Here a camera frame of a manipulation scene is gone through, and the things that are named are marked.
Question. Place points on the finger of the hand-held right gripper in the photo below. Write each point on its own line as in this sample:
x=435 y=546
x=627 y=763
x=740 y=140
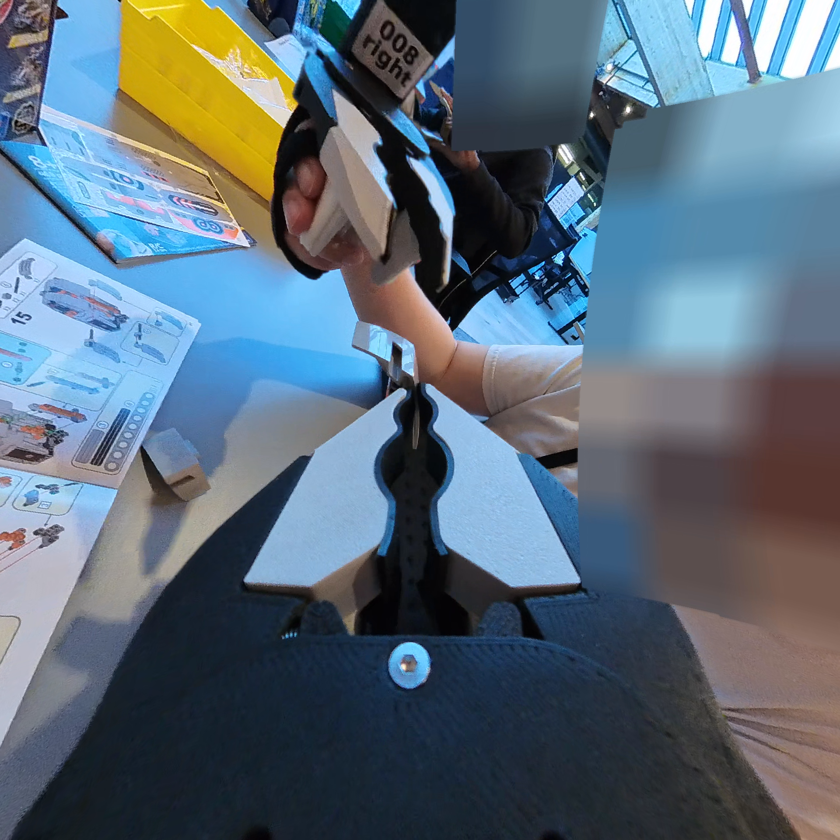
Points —
x=436 y=210
x=358 y=157

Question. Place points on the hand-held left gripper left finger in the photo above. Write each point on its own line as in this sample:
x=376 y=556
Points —
x=315 y=525

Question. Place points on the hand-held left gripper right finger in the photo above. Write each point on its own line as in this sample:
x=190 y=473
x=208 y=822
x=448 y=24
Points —
x=505 y=525

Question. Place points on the grey motor block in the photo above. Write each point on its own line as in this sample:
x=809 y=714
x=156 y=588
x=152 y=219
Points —
x=172 y=463

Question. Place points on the person's right hand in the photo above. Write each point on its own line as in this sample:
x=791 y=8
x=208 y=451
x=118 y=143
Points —
x=305 y=197

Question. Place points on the yellow plastic bin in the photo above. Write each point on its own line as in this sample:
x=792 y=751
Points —
x=197 y=85

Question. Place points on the blue cover booklet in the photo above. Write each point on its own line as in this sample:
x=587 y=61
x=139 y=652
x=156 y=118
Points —
x=151 y=243

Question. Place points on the open instruction booklet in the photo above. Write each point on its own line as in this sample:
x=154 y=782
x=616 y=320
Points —
x=79 y=367

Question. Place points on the robot kit box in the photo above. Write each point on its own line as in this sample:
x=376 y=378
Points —
x=23 y=65

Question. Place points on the skylight window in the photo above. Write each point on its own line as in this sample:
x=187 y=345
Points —
x=800 y=33

